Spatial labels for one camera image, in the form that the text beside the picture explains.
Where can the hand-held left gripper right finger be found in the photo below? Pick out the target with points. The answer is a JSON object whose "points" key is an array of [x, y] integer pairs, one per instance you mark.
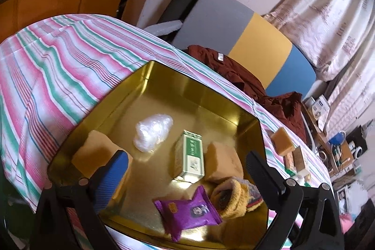
{"points": [[263, 176]]}

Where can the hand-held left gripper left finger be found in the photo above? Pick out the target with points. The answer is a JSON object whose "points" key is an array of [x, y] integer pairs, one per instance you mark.
{"points": [[112, 176]]}

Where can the striped bed sheet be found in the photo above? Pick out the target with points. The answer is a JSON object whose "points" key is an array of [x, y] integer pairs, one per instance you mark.
{"points": [[58, 68]]}

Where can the grey yellow blue headboard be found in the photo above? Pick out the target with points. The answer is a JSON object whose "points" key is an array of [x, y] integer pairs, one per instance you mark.
{"points": [[214, 21]]}

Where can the black device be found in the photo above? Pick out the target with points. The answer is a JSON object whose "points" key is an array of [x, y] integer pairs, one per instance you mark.
{"points": [[357, 137]]}

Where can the white printed box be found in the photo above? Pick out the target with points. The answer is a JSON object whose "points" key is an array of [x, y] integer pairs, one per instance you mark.
{"points": [[320, 106]]}

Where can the yellow knitted sock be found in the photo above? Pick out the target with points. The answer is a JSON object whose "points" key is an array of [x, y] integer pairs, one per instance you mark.
{"points": [[234, 203]]}

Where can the gold metal tin box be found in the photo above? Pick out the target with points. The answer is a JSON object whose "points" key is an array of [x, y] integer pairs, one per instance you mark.
{"points": [[181, 97]]}

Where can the yellow sponge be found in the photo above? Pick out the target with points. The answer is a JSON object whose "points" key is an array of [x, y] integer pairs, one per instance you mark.
{"points": [[93, 150], [224, 162], [282, 140]]}

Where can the grey metal bed rail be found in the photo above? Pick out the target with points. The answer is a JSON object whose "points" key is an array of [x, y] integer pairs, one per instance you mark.
{"points": [[311, 132]]}

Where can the wooden side desk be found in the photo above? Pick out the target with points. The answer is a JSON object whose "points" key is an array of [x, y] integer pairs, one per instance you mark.
{"points": [[322, 135]]}

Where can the maroon garment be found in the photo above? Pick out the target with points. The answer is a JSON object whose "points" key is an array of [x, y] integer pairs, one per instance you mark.
{"points": [[234, 71]]}

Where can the green white small box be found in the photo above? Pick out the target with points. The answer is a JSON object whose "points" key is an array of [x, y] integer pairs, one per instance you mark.
{"points": [[190, 156]]}

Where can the blue object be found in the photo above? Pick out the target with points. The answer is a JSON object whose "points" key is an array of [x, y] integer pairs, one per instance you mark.
{"points": [[338, 138]]}

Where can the patterned beige curtain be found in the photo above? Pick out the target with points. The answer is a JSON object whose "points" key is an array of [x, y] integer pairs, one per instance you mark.
{"points": [[322, 18]]}

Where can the white foam wrap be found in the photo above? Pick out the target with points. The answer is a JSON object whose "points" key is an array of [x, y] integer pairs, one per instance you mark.
{"points": [[164, 27]]}

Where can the cream carton box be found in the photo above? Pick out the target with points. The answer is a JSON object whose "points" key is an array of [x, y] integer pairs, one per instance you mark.
{"points": [[300, 159]]}

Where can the purple snack packet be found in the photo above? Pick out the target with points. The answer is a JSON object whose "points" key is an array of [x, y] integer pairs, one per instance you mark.
{"points": [[187, 212]]}

